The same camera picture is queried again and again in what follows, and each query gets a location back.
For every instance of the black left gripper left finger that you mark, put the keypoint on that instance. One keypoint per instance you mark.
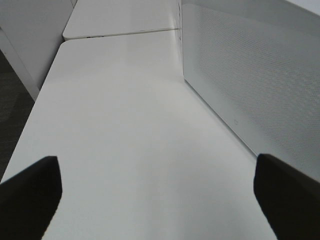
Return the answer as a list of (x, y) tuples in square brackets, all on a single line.
[(29, 200)]

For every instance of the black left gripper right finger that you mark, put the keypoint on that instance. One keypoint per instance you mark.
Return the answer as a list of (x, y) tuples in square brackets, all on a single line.
[(289, 199)]

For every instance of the white microwave door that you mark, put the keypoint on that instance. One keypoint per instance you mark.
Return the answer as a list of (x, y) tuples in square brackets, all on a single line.
[(256, 63)]

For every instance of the white microwave oven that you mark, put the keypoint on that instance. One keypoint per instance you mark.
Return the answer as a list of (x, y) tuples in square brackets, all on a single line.
[(179, 25)]

